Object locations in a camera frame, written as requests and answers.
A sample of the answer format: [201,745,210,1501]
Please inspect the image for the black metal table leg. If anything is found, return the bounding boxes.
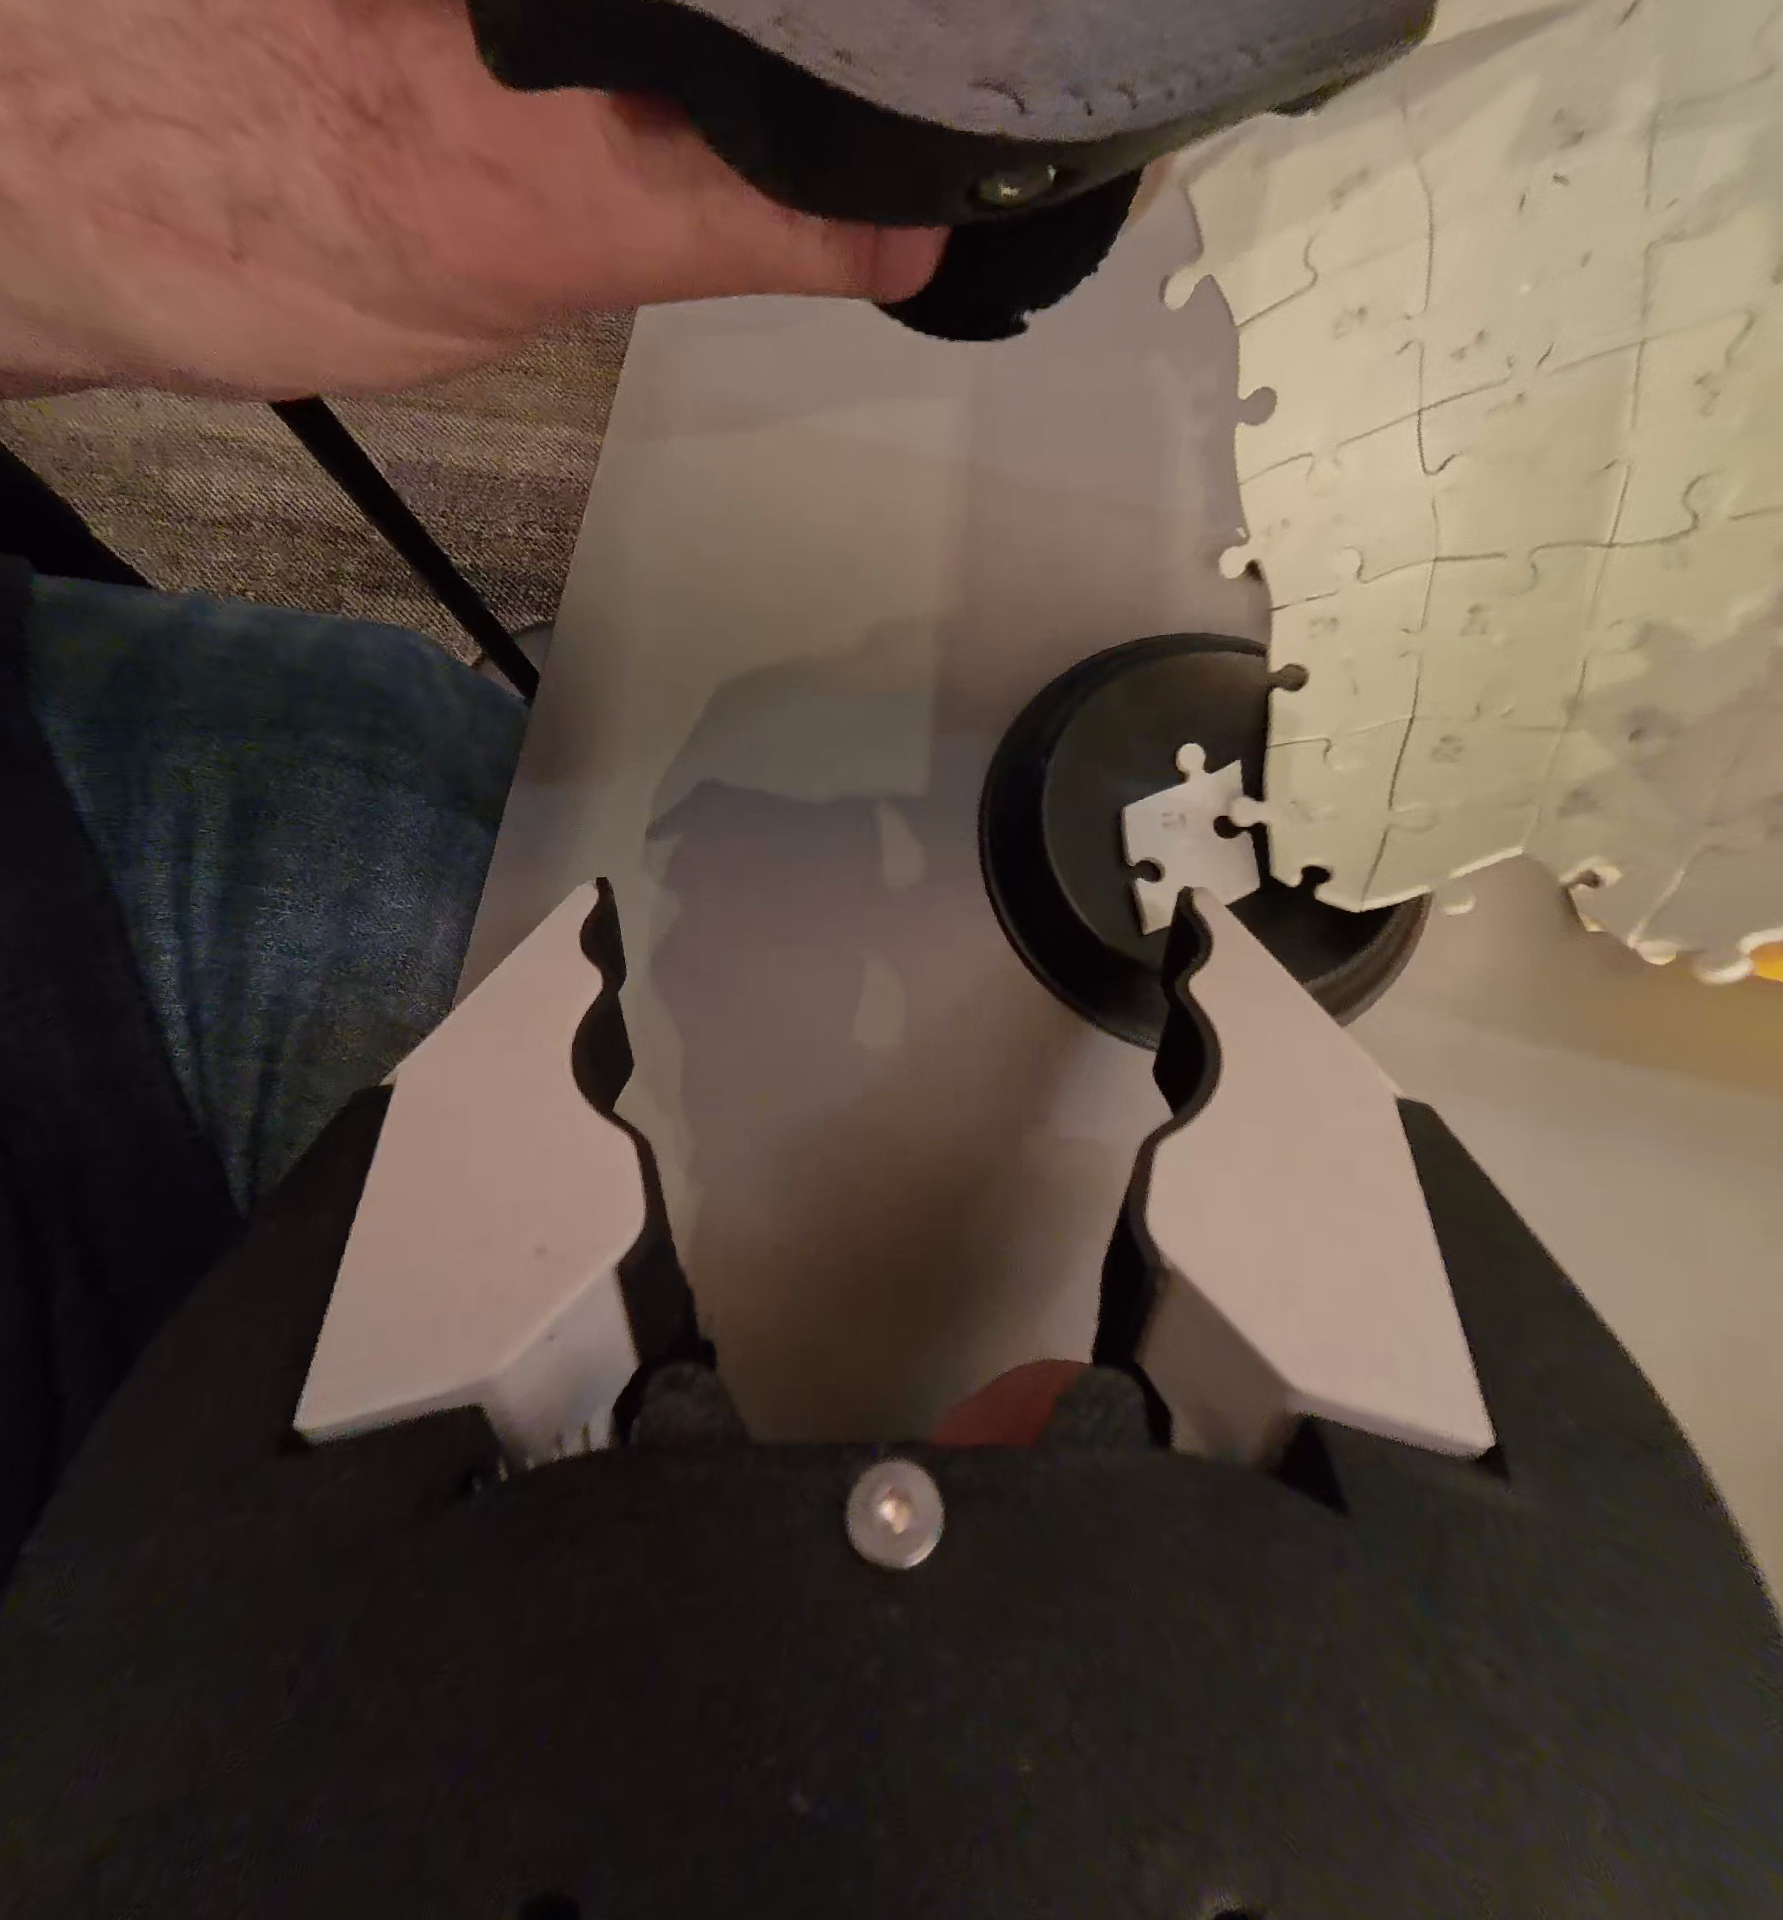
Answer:
[270,392,545,702]

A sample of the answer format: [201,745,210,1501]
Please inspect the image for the white curved puzzle piece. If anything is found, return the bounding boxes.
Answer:
[1123,744,1271,930]

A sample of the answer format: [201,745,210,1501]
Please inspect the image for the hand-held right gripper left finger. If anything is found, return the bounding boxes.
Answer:
[293,875,708,1453]

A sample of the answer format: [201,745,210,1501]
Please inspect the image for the person's leg in jeans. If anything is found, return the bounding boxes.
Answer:
[20,577,535,1208]

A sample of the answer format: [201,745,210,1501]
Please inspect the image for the partly built puzzle ball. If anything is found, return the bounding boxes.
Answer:
[1164,0,1783,988]

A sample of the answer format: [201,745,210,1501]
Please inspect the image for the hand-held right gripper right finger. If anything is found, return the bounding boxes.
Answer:
[1092,884,1500,1468]

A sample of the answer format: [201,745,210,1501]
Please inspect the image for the person's dark shirt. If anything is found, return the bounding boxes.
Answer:
[0,543,252,1672]

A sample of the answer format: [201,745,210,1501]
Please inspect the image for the black round ball stand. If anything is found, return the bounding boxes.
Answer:
[979,632,1432,1050]

